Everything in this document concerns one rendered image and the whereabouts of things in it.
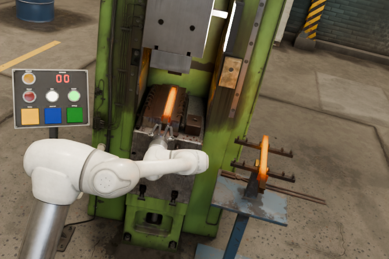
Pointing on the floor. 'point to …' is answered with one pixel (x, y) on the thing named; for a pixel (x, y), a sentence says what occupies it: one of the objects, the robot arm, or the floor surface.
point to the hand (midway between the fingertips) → (164, 122)
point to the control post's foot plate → (65, 237)
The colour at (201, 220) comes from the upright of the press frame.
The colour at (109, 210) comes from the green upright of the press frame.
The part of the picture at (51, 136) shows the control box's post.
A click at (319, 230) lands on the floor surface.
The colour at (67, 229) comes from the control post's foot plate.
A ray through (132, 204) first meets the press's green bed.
